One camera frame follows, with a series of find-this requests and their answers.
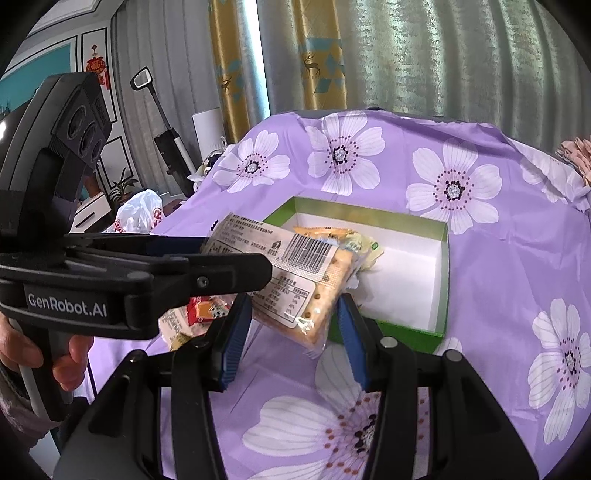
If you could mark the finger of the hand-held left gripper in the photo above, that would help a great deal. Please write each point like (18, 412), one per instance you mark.
(138, 244)
(217, 274)

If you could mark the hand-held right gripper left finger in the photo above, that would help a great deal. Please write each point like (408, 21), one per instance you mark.
(233, 350)

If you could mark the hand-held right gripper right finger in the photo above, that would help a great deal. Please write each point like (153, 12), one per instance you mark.
(353, 350)

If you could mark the white packet with red ends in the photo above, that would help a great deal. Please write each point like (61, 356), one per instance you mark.
(178, 327)

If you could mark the clear cracker packet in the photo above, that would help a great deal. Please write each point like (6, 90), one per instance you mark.
(295, 277)

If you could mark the green cardboard box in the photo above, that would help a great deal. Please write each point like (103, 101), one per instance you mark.
(415, 277)

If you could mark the yellow snack packet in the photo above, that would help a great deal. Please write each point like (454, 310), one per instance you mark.
(367, 251)

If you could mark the person's left forearm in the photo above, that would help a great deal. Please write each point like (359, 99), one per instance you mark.
(23, 406)

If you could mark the person's left hand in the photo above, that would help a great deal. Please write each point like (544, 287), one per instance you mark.
(74, 360)

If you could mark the white plastic bag red print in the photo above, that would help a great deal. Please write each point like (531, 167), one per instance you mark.
(136, 212)

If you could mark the white low cabinet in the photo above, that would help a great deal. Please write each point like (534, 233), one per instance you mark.
(92, 214)

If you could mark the potted plant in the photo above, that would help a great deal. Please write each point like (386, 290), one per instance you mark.
(122, 187)

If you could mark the black upright vacuum cleaner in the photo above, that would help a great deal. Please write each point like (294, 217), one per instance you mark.
(171, 152)

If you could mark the white board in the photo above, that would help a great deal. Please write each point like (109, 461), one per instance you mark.
(207, 129)

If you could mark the purple floral cloth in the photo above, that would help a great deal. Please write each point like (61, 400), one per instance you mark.
(485, 286)

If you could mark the yellow patterned curtain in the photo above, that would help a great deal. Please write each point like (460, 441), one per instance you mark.
(318, 55)
(228, 69)

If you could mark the grey curtain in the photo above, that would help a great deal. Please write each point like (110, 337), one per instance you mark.
(175, 46)

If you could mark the pile of folded clothes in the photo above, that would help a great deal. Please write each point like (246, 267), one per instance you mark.
(577, 159)

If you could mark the grey-green curtain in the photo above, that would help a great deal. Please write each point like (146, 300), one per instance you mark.
(438, 55)

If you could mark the red knot wall ornament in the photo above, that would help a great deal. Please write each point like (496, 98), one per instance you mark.
(98, 64)

